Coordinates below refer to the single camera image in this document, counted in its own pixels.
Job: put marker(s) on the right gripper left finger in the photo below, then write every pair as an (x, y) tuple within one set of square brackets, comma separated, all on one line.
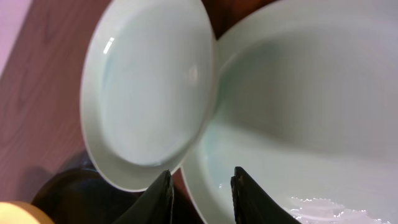
[(154, 206)]

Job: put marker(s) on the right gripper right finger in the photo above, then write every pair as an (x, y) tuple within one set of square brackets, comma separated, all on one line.
[(252, 205)]

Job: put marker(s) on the light blue plate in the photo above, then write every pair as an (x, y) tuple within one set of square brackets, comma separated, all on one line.
[(307, 106)]

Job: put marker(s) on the pale green plate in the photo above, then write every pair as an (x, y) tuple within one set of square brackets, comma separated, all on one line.
[(147, 88)]

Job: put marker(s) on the yellow plate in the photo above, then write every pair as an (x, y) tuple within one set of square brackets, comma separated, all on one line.
[(23, 213)]

